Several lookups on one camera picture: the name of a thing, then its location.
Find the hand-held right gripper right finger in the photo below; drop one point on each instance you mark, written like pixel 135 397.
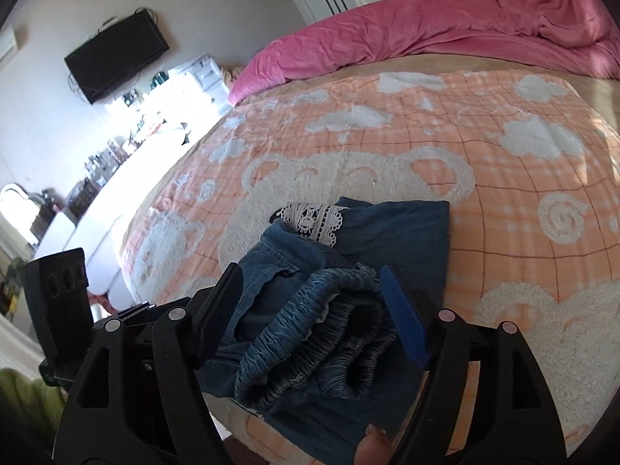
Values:
pixel 402 315

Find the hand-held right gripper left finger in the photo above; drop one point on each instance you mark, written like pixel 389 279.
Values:
pixel 220 310

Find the blue denim pants lace trim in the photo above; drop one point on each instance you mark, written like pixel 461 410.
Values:
pixel 397 237

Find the person's right hand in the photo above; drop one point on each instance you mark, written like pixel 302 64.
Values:
pixel 373 445

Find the white low cabinet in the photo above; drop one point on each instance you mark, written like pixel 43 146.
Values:
pixel 111 232

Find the arched mirror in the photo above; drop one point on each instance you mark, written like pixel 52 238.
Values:
pixel 14 213

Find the green cloth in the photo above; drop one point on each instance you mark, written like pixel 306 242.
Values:
pixel 24 397

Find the orange bear blanket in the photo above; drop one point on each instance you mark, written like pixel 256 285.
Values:
pixel 484 179

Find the white drawer unit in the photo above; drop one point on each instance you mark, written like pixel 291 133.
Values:
pixel 206 75

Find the beige bed sheet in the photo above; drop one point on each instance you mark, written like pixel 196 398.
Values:
pixel 387 65

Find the pink duvet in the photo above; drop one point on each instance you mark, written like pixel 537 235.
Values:
pixel 411 29

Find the black wall television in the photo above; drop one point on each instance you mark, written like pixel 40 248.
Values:
pixel 116 53

